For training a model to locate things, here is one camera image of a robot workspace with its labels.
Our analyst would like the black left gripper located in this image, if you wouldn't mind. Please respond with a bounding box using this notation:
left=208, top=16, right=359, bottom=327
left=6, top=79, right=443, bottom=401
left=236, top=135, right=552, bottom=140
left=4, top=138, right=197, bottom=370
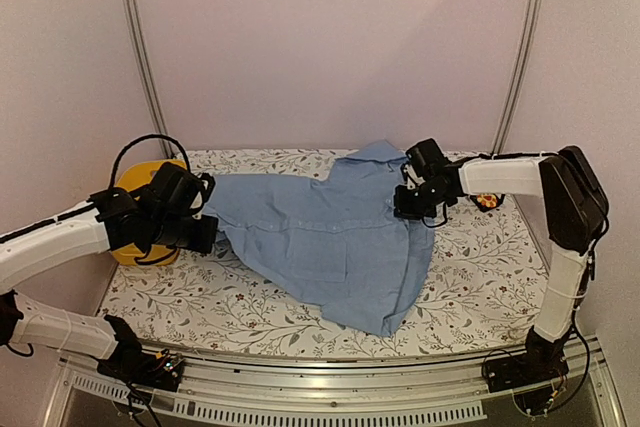
left=150, top=214, right=219, bottom=254

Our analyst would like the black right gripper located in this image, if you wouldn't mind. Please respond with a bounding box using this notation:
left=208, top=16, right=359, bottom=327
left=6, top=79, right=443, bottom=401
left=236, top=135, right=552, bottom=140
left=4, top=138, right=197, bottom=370
left=392, top=181, right=447, bottom=221

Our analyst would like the yellow orange plush flower brooch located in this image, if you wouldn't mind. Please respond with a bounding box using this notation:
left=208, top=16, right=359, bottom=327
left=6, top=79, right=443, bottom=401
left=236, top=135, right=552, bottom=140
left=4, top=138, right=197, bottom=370
left=473, top=193, right=503, bottom=211

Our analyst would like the light blue shirt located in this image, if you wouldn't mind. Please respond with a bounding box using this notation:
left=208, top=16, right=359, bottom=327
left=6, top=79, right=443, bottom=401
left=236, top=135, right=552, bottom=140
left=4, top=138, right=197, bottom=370
left=203, top=141, right=435, bottom=337

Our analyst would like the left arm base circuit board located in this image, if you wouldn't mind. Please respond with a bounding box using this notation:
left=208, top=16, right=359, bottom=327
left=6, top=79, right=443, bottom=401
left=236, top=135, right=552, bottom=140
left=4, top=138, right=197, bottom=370
left=97, top=350, right=185, bottom=392

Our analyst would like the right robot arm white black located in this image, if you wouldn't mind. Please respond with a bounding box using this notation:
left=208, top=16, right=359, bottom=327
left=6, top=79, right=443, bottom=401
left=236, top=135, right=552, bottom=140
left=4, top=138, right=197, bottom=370
left=393, top=139, right=609, bottom=383

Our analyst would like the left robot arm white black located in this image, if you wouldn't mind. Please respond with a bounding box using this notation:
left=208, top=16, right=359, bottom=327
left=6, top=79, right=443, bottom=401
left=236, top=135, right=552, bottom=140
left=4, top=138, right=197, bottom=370
left=1, top=163, right=218, bottom=385

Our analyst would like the yellow plastic basket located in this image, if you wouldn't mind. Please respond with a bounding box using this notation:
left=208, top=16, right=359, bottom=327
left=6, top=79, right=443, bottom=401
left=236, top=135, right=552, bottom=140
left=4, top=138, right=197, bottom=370
left=108, top=159, right=187, bottom=267

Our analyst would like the black display box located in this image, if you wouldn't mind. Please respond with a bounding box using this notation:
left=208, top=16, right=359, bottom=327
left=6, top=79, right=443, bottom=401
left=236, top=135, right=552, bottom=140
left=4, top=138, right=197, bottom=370
left=469, top=193, right=506, bottom=213

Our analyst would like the floral white tablecloth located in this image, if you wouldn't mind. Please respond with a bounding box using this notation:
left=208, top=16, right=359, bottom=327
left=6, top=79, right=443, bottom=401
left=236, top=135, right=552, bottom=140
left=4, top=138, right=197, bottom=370
left=97, top=148, right=556, bottom=361

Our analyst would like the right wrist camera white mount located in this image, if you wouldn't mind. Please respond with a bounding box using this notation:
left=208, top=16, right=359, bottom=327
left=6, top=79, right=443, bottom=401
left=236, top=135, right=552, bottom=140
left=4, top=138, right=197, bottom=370
left=401, top=161, right=419, bottom=191

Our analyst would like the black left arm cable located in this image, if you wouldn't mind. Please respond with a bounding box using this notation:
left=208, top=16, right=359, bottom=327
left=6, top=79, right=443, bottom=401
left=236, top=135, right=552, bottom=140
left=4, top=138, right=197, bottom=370
left=109, top=134, right=194, bottom=193

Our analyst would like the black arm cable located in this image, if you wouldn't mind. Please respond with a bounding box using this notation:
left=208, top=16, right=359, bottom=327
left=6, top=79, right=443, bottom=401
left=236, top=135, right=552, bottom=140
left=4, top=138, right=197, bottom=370
left=549, top=246, right=591, bottom=413
left=109, top=134, right=194, bottom=193

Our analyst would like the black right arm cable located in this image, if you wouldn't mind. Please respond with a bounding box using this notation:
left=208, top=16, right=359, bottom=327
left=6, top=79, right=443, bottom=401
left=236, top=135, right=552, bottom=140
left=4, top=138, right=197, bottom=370
left=549, top=246, right=591, bottom=413

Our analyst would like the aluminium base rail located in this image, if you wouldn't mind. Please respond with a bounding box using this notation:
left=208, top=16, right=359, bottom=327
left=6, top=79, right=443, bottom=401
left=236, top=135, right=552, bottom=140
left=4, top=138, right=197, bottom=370
left=44, top=335, right=631, bottom=426

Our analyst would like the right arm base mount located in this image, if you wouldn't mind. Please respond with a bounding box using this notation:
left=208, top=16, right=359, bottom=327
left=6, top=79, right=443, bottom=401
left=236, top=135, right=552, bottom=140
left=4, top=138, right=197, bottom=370
left=481, top=340, right=569, bottom=417

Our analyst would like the right aluminium frame post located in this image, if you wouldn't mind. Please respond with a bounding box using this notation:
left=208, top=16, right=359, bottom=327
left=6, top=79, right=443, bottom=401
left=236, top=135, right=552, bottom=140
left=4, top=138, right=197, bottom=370
left=491, top=0, right=543, bottom=154

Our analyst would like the aluminium frame post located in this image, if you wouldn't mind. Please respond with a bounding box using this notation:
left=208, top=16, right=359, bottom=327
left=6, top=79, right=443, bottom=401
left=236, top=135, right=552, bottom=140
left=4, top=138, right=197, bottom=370
left=491, top=0, right=543, bottom=154
left=122, top=0, right=169, bottom=136

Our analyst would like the left aluminium frame post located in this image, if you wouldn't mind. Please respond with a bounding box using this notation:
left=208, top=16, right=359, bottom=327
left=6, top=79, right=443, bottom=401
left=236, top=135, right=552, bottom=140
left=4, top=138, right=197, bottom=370
left=122, top=0, right=169, bottom=136

